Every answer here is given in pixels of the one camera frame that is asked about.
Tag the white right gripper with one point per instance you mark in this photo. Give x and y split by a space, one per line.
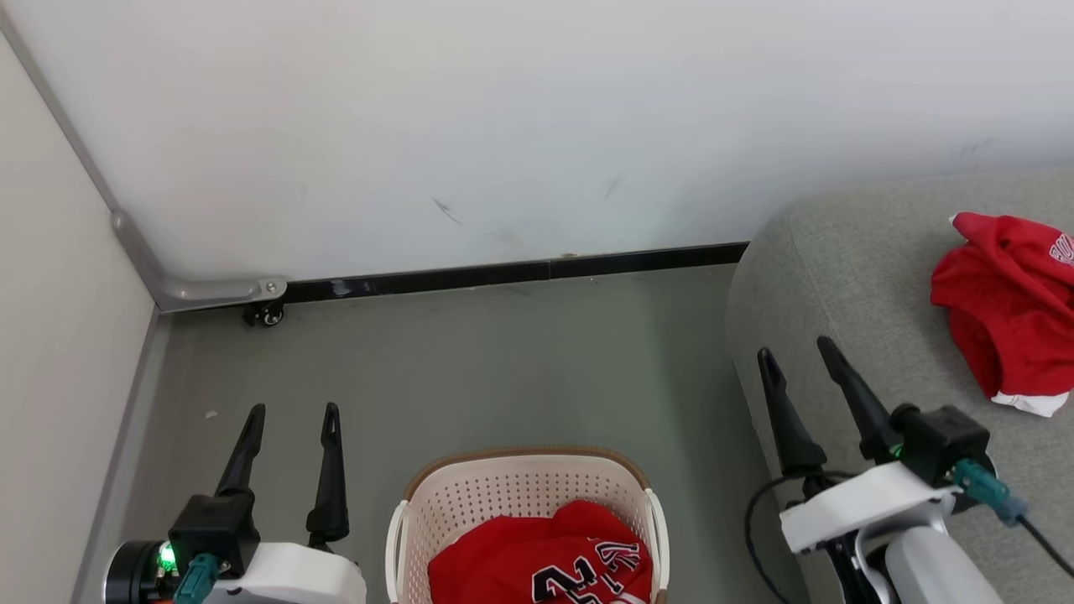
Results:
864 503

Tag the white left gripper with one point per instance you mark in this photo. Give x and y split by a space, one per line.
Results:
294 579

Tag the red shorts with white hem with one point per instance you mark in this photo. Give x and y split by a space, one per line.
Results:
1007 310

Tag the red jersey with number print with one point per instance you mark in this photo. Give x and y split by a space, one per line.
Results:
512 562

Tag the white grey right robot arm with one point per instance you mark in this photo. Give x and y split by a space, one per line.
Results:
931 562

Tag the grey fabric sofa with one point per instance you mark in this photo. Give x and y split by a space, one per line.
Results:
856 277

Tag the black caster wheel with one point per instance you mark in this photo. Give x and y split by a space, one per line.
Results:
267 315

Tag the cream perforated laundry basket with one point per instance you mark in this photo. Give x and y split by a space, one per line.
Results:
520 482

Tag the black partition base strip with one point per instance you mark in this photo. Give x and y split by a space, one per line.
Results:
503 273

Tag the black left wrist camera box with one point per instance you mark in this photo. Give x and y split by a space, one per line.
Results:
210 528

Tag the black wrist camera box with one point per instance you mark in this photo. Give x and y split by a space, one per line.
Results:
944 440
210 528

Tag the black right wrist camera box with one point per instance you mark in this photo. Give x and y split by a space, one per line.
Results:
944 440

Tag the teal left camera connector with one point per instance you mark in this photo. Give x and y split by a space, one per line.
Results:
197 579

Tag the teal camera connector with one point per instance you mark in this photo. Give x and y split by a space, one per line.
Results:
990 491
197 579

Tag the teal right camera connector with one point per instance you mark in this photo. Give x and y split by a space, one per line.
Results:
990 491

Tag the grey metal partition frame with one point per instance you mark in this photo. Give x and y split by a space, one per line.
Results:
201 294

